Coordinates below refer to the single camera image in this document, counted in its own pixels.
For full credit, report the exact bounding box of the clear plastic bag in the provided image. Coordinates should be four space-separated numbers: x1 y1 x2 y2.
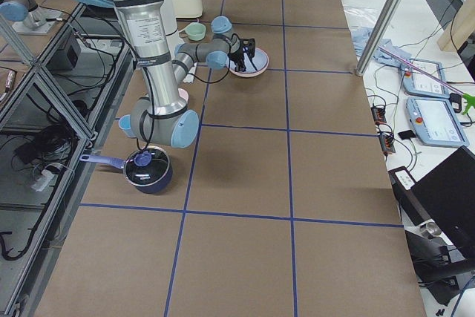
343 4 380 30

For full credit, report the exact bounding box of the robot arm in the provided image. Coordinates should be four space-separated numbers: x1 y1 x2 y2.
1 0 45 29
77 0 255 148

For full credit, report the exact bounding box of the green bowl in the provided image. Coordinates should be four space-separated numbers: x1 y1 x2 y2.
179 22 206 42

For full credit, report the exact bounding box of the light blue cup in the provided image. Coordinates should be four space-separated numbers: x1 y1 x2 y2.
118 114 136 138

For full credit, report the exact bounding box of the blue cloth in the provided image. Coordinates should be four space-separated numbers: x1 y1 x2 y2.
351 27 409 68

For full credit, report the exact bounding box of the black laptop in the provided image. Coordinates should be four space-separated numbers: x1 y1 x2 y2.
389 146 474 258

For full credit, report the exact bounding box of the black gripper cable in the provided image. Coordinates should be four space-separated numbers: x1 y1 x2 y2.
192 33 261 84

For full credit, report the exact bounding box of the aluminium frame post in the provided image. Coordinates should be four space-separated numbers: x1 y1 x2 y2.
355 0 401 76

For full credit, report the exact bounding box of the pink plate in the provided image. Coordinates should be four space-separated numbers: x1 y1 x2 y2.
229 68 266 78

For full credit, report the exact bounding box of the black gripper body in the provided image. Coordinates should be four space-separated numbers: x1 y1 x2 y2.
229 38 256 65

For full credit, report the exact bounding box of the blue plate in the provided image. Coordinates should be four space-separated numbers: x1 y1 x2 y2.
228 48 269 71

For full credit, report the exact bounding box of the dark blue pot with lid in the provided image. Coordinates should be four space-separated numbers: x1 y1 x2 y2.
79 146 173 194

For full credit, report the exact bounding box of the pink bowl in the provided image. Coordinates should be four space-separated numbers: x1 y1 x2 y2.
178 88 189 102

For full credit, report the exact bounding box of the teach pendant tablet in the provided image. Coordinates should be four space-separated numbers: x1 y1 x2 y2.
405 97 470 148
399 59 449 99

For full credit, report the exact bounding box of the grabber stick green tip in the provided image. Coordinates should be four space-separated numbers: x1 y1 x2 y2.
378 46 475 114

